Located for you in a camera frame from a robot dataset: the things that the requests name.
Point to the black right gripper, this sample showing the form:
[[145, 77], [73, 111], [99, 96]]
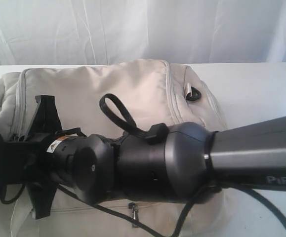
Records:
[[45, 160]]

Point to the white backdrop curtain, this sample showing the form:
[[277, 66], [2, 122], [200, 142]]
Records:
[[72, 32]]

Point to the beige duffel bag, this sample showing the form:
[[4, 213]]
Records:
[[153, 91]]

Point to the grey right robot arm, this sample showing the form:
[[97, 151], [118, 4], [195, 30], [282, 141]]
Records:
[[182, 163]]

